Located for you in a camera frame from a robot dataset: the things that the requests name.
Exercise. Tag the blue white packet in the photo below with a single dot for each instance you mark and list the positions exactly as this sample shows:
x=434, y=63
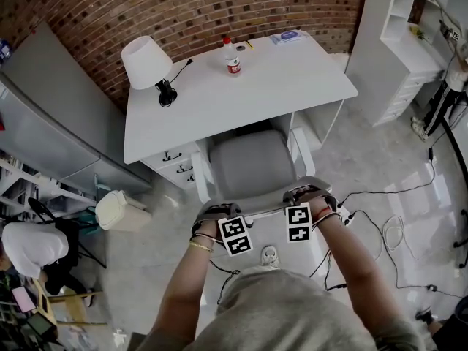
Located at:
x=289, y=37

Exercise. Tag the white metal shelf rack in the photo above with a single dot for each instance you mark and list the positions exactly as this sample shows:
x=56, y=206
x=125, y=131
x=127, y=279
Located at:
x=36, y=185

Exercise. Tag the person's right forearm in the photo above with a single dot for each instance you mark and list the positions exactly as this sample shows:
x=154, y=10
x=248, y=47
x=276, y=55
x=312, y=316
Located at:
x=358, y=280

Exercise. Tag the red label plastic bottle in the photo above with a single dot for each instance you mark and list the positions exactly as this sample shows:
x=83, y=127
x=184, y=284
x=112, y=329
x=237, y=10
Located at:
x=233, y=62

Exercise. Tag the person's white shoe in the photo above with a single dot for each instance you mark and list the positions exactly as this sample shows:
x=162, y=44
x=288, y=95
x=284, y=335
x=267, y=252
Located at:
x=270, y=256

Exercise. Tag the blue label plastic bottle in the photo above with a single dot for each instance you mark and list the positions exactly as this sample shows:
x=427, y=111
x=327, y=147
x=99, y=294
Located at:
x=5, y=49

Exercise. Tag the teal folding stool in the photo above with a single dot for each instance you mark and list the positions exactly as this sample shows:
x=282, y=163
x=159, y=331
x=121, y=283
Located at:
x=93, y=218

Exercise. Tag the grey refrigerator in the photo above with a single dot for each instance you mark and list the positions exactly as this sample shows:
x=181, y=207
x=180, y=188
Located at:
x=47, y=123

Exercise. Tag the light wooden stool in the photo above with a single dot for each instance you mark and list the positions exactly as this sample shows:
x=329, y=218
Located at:
x=73, y=302

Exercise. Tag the white grey chair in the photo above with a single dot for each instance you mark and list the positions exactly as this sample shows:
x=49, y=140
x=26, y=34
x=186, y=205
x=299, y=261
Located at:
x=252, y=163

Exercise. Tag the person's left hand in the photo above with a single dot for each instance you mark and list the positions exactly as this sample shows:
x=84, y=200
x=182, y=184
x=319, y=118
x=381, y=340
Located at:
x=212, y=214

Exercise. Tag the cream trash bin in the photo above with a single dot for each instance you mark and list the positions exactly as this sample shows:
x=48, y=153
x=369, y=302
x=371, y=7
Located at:
x=120, y=210

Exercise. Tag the white shade table lamp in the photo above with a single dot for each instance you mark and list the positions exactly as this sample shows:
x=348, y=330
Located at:
x=144, y=62

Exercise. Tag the white power strip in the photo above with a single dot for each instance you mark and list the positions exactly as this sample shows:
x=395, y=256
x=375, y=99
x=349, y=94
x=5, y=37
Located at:
x=345, y=218

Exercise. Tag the pink screen tablet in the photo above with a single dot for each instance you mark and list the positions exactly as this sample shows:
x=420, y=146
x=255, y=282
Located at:
x=22, y=298

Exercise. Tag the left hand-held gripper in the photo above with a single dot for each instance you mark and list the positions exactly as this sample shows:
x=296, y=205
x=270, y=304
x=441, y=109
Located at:
x=235, y=236

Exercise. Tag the yellow pen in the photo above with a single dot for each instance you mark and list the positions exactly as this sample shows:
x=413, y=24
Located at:
x=249, y=45

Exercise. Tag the person's right hand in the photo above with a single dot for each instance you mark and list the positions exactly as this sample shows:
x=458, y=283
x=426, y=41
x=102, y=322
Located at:
x=321, y=201

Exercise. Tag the white bookcase desk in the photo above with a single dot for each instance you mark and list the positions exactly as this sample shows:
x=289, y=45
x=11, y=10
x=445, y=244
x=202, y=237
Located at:
x=384, y=57

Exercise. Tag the white desk with drawers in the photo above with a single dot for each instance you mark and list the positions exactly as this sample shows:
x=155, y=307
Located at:
x=263, y=97

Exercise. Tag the person's left forearm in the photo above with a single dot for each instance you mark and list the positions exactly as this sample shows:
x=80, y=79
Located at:
x=183, y=291

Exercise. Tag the person's torso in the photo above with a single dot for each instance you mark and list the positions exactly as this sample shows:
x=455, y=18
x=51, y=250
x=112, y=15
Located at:
x=285, y=313

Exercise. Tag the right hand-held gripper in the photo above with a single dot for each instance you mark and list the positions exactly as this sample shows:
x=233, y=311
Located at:
x=298, y=223

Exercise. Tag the black office chair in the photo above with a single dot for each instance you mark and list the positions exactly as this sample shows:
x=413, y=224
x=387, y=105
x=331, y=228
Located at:
x=463, y=232

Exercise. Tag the dark screen tablet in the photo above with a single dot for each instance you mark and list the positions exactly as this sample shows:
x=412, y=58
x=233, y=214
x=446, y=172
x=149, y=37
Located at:
x=42, y=325

